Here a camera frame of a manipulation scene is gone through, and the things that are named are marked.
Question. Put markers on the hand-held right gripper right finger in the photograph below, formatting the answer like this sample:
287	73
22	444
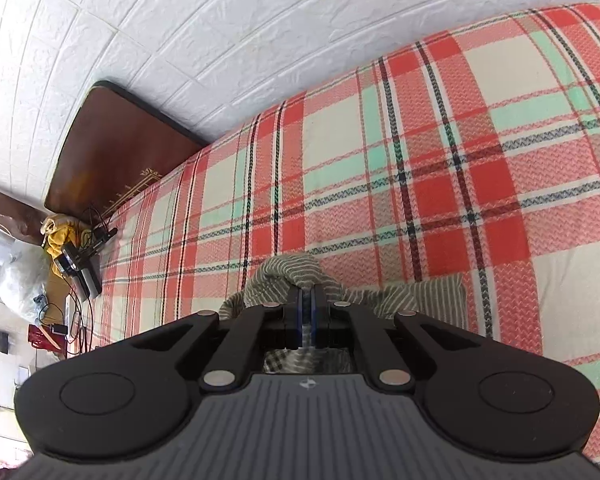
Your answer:
316	317

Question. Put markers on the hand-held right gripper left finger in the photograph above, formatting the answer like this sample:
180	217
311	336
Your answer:
296	317

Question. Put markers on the grey-green striped shirt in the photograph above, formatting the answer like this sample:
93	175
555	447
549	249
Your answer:
285	272

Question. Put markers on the red plaid bed sheet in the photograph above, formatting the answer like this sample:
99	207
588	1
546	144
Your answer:
380	185

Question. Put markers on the grey flat device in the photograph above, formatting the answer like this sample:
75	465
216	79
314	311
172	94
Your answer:
90	282

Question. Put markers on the brown wooden headboard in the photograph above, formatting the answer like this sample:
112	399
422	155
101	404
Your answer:
115	150

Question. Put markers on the yellow cloth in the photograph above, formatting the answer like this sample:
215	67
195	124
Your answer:
60	235

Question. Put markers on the red small item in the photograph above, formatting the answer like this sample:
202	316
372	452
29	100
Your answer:
42	340

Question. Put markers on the clear plastic bag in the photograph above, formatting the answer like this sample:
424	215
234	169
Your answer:
22	285

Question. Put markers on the brown wooden board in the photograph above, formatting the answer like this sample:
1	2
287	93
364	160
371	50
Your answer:
5	210

